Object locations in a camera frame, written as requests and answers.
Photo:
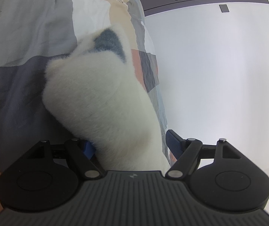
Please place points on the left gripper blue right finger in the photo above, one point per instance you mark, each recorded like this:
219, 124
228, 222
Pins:
188, 154

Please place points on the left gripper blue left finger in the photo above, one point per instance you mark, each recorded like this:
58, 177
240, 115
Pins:
80, 157

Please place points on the cream striped fleece sweater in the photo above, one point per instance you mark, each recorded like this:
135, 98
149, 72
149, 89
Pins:
95, 94

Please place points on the colourful patchwork bed quilt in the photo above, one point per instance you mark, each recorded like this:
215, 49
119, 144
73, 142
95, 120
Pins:
34, 31

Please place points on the grey wall switch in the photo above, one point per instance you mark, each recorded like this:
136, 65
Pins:
224, 8

